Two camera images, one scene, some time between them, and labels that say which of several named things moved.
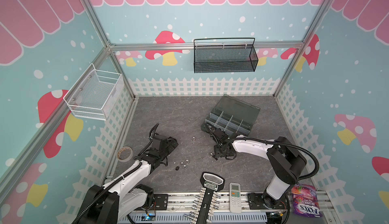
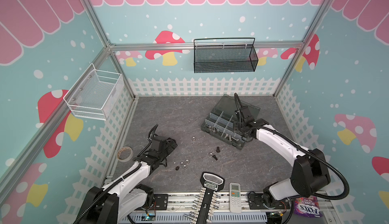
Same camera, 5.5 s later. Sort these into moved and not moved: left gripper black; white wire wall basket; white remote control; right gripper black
Moved: right gripper black
Not moved: white remote control; white wire wall basket; left gripper black
